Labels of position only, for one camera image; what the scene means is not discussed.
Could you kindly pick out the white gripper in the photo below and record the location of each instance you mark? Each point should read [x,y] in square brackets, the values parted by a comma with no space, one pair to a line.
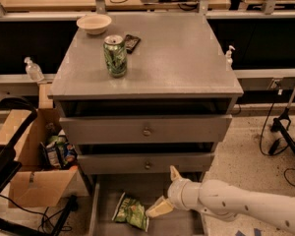
[177,194]

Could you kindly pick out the green jalapeno chip bag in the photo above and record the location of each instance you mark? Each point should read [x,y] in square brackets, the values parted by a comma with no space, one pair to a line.
[130,210]

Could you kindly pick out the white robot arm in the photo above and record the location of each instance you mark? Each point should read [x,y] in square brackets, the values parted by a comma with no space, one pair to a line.
[223,201]

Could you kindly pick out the grey bottom drawer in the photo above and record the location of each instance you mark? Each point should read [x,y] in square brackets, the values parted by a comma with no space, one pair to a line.
[146,188]

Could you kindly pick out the grey drawer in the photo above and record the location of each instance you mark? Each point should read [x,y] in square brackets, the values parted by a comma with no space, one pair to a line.
[146,130]
[146,188]
[129,163]

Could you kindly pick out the grey middle drawer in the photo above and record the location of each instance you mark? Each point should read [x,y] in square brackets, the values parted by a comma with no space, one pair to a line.
[129,163]

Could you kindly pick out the grey top drawer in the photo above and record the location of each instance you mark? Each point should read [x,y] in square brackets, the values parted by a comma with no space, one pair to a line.
[146,130]

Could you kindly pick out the grey drawer cabinet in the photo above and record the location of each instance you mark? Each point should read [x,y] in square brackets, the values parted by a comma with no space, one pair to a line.
[178,69]

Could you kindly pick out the snack bags in box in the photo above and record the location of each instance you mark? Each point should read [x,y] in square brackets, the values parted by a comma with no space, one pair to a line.
[58,153]

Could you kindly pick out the cardboard box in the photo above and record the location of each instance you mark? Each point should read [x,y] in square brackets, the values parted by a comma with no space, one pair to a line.
[35,184]

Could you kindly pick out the small white pump bottle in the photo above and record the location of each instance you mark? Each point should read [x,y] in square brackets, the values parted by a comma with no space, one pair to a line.
[228,55]

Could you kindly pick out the green soda can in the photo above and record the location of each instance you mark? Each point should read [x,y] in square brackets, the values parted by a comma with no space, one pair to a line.
[115,55]

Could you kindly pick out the dark snack packet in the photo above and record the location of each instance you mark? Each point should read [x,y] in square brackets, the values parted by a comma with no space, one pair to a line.
[131,43]

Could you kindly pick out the white paper bowl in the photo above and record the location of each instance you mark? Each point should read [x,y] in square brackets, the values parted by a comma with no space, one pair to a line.
[94,24]

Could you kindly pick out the clear sanitizer bottle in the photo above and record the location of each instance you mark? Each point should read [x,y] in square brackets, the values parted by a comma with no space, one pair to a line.
[33,70]

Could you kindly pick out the black chair frame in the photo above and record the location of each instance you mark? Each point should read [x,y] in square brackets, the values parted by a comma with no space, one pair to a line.
[9,167]

